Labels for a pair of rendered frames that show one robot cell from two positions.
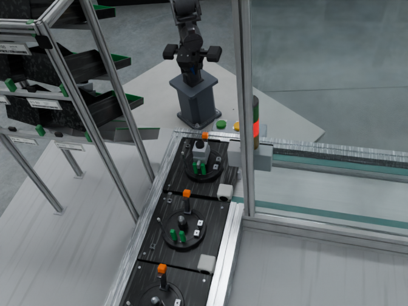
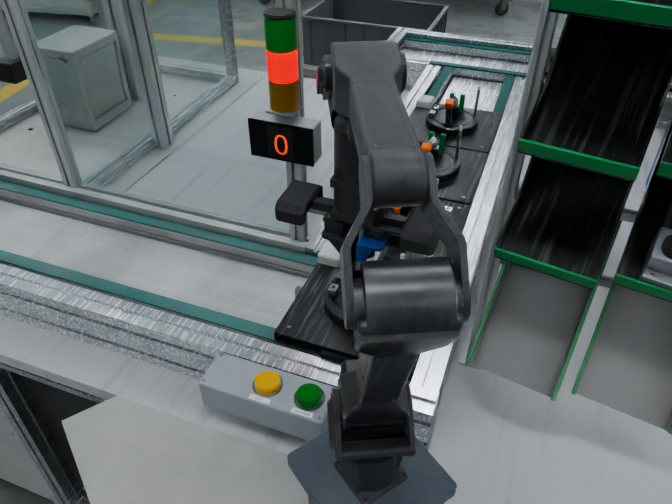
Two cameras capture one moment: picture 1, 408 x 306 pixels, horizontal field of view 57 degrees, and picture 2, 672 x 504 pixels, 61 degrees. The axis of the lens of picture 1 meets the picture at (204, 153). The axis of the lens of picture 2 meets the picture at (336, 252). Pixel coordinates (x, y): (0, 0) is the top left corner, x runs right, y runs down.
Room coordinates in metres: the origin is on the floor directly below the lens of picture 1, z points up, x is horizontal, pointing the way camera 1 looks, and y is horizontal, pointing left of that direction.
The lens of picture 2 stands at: (1.56, -0.06, 1.68)
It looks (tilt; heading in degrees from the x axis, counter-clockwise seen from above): 39 degrees down; 179
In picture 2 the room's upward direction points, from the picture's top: straight up
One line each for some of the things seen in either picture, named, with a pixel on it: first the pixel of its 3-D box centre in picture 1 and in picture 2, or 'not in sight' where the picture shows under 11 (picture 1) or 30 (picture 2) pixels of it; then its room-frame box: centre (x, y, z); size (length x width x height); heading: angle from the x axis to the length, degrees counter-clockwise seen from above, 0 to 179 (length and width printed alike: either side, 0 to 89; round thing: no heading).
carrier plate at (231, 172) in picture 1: (204, 167); (363, 307); (0.83, 0.01, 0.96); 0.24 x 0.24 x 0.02; 68
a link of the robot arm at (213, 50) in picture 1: (190, 45); (359, 194); (1.03, -0.02, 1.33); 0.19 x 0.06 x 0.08; 68
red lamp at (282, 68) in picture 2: not in sight; (282, 63); (0.65, -0.12, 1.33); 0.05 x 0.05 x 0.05
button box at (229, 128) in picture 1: (239, 132); (269, 396); (1.00, -0.15, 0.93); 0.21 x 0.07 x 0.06; 68
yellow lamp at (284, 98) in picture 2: not in sight; (284, 93); (0.65, -0.12, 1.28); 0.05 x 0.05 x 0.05
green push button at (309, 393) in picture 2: (221, 125); (309, 397); (1.02, -0.09, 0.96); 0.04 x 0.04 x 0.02
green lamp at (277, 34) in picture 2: not in sight; (280, 32); (0.65, -0.12, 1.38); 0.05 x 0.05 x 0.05
